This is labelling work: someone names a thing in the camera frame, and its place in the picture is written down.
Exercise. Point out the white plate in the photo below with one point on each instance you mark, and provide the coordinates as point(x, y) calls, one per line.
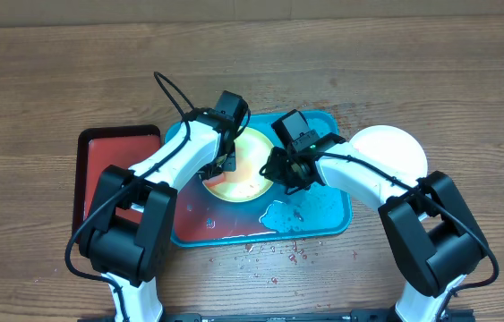
point(392, 147)

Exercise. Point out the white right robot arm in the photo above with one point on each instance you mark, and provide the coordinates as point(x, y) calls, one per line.
point(434, 237)

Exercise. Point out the black tray with red liquid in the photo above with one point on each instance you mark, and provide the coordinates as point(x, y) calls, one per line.
point(97, 148)

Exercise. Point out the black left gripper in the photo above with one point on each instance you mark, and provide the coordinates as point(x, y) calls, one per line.
point(229, 165)

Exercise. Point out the yellow-green plate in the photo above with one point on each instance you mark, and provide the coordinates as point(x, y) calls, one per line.
point(252, 149)

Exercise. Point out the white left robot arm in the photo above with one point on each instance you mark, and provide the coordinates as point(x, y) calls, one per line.
point(123, 242)

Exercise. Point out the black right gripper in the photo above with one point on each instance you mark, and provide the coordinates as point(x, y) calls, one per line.
point(277, 174)

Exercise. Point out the red sponge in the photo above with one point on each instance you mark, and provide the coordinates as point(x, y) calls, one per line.
point(215, 180)

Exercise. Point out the teal plastic tray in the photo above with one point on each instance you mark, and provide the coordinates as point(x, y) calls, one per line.
point(202, 220)

